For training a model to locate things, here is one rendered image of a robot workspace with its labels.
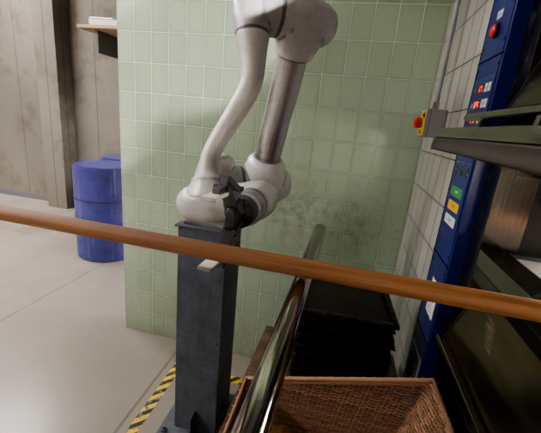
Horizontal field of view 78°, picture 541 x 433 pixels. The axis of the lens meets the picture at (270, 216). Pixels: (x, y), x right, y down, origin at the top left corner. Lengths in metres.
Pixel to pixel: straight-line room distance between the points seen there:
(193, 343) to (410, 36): 1.62
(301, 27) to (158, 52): 1.06
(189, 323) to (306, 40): 1.14
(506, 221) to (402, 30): 1.10
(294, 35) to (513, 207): 0.73
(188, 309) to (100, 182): 2.04
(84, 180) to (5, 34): 3.17
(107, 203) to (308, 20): 2.60
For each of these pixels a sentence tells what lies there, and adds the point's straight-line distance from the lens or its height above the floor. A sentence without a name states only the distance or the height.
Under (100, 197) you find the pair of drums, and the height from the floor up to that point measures 0.63.
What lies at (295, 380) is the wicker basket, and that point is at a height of 0.76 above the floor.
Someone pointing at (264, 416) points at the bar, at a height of 1.17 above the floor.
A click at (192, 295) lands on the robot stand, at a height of 0.70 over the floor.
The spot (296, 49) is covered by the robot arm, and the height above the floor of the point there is 1.63.
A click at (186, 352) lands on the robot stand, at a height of 0.43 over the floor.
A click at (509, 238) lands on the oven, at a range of 0.90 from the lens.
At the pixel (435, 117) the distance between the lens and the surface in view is 1.38.
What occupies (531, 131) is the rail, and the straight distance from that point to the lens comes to 0.43.
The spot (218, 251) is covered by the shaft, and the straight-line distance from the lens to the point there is 0.55.
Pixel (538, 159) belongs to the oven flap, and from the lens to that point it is 0.39.
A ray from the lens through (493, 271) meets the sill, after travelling 0.81.
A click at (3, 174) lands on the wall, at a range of 6.41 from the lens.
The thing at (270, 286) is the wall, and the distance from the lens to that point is 1.95.
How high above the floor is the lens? 1.41
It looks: 16 degrees down
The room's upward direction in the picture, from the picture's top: 6 degrees clockwise
